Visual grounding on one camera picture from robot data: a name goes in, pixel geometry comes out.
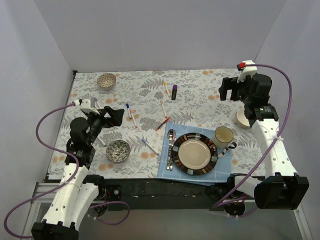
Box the blue capped white marker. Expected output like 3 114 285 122
126 103 132 120

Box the black purple highlighter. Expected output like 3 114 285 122
171 84 178 100

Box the peach capped white marker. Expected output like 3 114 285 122
160 100 168 119

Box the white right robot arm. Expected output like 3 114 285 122
218 73 309 210

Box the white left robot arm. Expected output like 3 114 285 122
31 106 125 240

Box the red gel pen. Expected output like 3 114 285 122
155 116 171 132

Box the green tipped white marker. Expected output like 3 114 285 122
97 136 107 147

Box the pink capped white marker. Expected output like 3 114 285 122
129 108 138 128

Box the plain cream bowl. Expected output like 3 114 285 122
236 108 250 129

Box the leaf patterned bowl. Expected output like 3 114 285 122
106 140 131 164

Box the small patterned brown bowl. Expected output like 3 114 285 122
97 73 117 90

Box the floral patterned table mat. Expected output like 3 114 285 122
48 68 281 180

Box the lilac capped white marker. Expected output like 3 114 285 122
141 137 160 156

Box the silver spoon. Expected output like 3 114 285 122
166 128 175 171

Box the striped rim dinner plate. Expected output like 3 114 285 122
170 132 218 176

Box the silver fork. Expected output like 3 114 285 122
166 129 178 171

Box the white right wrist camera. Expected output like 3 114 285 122
237 60 257 83

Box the cream mug black handle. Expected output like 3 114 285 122
213 126 237 149

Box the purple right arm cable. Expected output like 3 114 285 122
212 63 293 218

